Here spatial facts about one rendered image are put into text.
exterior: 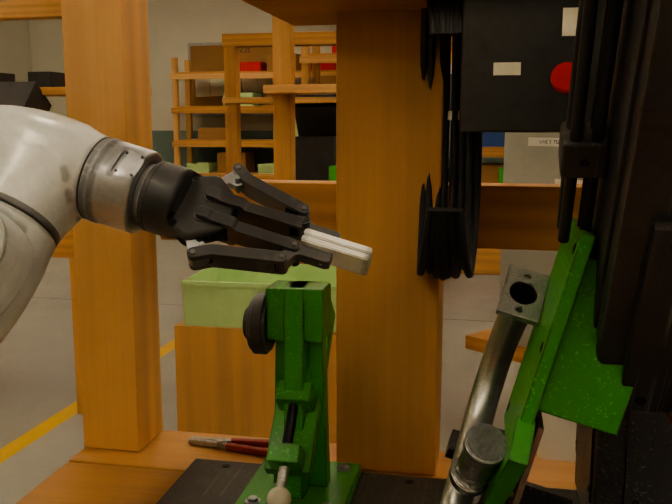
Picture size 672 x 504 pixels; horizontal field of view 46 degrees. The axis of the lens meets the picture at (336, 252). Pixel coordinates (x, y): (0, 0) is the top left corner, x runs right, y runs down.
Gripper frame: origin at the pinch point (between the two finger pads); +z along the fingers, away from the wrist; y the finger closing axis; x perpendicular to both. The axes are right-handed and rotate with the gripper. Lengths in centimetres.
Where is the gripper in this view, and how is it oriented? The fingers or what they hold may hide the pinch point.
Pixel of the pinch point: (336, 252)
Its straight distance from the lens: 80.0
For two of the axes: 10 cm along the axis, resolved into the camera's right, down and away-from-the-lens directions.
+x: -0.5, 5.6, 8.3
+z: 9.5, 2.9, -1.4
